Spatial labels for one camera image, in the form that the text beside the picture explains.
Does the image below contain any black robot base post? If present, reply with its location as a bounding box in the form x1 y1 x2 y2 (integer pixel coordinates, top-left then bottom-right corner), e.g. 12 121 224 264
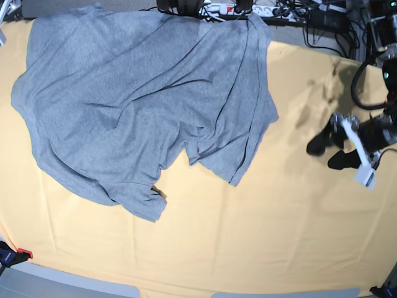
156 0 204 17

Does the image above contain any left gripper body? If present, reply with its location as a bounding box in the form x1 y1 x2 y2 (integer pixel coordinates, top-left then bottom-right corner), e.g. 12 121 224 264
330 113 396 169

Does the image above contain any black power adapter box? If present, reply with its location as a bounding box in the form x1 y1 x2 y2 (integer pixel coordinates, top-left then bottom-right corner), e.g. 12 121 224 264
307 9 350 33

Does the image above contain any black clamp right corner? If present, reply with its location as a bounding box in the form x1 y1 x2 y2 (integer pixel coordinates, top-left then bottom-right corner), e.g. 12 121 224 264
370 282 397 298

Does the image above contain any yellow table cloth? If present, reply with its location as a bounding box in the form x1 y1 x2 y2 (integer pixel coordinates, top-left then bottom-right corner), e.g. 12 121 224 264
1 22 396 297

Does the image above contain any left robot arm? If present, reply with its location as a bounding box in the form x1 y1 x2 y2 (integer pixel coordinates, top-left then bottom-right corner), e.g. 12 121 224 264
306 1 396 170

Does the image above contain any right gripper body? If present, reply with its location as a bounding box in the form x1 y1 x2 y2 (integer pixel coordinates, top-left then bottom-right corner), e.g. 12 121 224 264
0 0 24 46

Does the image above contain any white power strip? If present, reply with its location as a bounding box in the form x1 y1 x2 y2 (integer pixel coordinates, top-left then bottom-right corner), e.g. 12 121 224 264
198 1 307 24

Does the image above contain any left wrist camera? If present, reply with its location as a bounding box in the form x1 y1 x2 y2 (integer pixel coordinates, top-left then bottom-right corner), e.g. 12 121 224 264
354 165 376 189

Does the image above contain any red black clamp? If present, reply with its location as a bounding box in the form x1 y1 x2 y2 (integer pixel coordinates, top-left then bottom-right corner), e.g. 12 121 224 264
1 241 33 268

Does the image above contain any grey t-shirt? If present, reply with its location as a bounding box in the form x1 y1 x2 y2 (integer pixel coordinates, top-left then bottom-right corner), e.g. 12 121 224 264
11 4 278 222

